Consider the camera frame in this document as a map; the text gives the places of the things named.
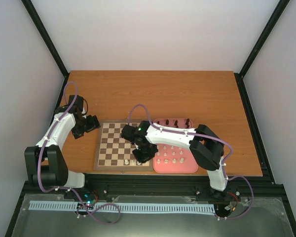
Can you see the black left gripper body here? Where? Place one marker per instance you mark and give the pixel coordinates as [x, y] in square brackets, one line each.
[91, 126]

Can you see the green lit circuit board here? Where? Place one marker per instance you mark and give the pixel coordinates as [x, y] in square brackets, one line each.
[90, 198]

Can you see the left black frame post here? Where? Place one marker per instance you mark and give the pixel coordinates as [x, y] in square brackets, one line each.
[32, 12]

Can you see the wooden chessboard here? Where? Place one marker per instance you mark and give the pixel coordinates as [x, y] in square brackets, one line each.
[112, 150]

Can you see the right black frame post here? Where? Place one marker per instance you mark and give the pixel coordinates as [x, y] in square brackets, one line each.
[273, 19]

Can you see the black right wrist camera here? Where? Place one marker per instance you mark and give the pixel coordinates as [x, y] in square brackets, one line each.
[127, 133]

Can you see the pink piece tray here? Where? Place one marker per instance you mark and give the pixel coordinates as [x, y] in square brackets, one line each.
[174, 159]

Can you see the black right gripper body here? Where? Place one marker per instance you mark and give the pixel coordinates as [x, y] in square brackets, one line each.
[146, 153]

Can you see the black frame post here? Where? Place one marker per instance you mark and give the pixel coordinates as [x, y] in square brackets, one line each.
[273, 19]
[32, 12]

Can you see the light blue cable duct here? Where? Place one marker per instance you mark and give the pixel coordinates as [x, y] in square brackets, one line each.
[128, 208]

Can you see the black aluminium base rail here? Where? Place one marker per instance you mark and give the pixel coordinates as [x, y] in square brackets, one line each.
[108, 187]

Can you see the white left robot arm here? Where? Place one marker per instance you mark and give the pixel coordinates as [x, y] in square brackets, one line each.
[45, 164]

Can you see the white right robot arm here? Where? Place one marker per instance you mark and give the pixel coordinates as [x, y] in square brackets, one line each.
[207, 149]

